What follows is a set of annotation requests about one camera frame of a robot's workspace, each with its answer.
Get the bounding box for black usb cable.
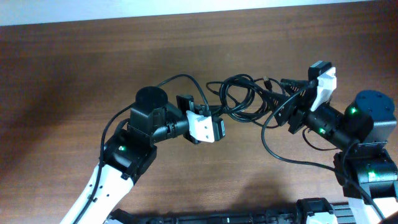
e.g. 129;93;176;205
205;73;280;129

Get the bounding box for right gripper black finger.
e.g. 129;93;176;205
280;79;310;93
264;90;290;112

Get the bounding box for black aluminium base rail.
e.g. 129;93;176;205
105;198;356;224

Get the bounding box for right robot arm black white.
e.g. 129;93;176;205
264;77;397;223

